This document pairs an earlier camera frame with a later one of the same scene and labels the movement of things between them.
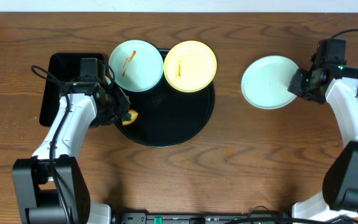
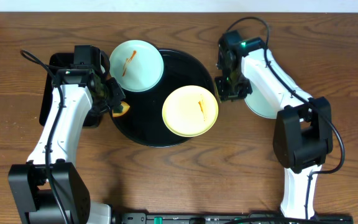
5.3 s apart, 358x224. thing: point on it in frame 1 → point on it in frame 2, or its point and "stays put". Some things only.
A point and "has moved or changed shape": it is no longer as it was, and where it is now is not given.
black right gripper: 294,86 → 224,94
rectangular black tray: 62,67 stays put
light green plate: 138,65 stays put
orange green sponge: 134,116 has moved or changed shape
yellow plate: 190,66 → 189,111
